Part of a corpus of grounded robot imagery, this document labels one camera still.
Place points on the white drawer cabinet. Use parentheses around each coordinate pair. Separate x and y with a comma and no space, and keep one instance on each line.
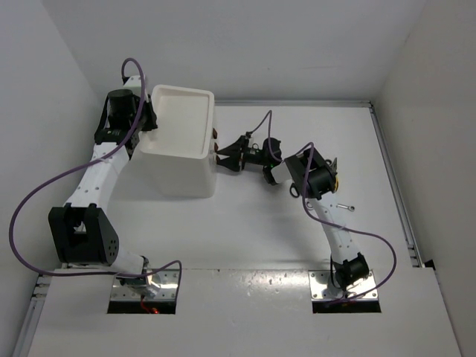
(177,158)

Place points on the short silver ratchet wrench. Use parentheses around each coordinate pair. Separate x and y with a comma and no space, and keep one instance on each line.
(346,207)

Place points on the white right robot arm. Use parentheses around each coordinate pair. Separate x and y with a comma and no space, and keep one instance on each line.
(315,181)

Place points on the yellow handled pliers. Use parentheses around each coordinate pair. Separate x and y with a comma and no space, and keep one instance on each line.
(333,166)

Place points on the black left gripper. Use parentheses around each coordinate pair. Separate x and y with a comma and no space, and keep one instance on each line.
(147,105)

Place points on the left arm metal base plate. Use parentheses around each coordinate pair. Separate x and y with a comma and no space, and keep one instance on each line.
(159,287)

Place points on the black handled scissors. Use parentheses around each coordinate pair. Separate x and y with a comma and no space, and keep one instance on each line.
(294,191)

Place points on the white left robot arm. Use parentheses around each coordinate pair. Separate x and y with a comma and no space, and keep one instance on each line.
(82,232)

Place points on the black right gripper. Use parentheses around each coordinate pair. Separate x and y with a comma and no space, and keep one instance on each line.
(236,154)

